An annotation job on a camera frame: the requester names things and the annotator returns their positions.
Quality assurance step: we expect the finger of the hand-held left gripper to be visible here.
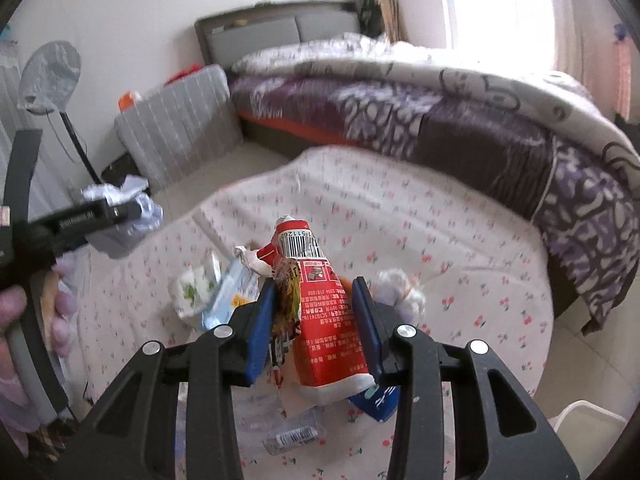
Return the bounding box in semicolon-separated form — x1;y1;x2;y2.
106;197;146;228

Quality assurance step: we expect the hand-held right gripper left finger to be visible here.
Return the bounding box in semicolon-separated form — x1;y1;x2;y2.
52;277;280;480

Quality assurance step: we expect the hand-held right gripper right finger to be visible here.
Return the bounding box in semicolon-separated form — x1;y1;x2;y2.
351;275;582;480

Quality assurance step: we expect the clear plastic wrapper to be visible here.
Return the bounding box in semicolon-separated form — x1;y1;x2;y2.
81;174;164;259

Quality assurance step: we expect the red snack packet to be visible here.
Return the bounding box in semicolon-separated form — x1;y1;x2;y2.
270;215;386;403

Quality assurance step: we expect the leaf print paper cup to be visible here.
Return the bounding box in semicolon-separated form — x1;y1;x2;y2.
170;250;223;328

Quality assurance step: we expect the white plastic bin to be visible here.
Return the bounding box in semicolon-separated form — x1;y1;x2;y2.
546;399;629;480

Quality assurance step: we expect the person's left hand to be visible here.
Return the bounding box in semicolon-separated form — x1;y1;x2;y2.
0;265;78;357

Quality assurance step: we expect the black box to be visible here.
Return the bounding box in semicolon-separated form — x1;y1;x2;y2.
100;152;149;187

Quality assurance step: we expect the crumpled white tissue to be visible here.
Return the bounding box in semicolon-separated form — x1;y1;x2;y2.
375;268;427;322

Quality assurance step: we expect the light blue wrapper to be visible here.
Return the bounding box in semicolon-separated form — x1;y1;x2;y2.
200;255;262;332

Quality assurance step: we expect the small blue box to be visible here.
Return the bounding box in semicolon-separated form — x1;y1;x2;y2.
347;382;402;424

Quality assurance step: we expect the red and white wrapper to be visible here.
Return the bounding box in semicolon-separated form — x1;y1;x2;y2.
234;244;277;277

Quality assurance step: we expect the clear plastic bottle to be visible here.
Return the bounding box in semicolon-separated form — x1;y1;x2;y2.
235;390;328;458

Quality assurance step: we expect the grey checked folded mattress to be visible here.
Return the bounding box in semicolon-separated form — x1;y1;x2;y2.
113;63;247;194

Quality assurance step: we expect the floral white tablecloth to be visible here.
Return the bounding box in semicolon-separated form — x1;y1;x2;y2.
50;145;557;480

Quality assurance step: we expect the red cloth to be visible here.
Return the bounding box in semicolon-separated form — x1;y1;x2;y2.
164;64;204;87

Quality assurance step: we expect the grey standing fan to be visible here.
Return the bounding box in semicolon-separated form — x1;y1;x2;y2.
17;42;104;187

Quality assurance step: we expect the orange bed sheet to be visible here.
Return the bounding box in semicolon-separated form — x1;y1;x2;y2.
237;109;382;149

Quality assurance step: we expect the purple patterned blanket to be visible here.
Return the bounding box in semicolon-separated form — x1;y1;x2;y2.
229;72;640;329

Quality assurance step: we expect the dark wooden bed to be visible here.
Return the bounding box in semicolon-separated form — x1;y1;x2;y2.
193;0;623;337

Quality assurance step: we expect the white printed duvet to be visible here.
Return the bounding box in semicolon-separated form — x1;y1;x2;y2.
231;31;634;172

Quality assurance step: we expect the black bag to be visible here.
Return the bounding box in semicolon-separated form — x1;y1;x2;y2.
357;0;387;39

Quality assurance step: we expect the beige plaid garment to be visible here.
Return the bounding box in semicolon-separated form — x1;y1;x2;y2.
357;0;412;44

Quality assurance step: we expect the window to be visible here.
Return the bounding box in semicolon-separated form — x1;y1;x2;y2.
439;0;566;72

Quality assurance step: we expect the pink checked cloth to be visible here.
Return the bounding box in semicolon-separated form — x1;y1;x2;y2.
611;24;634;122

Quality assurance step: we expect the sheer curtain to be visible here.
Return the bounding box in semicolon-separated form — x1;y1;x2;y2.
550;0;603;78

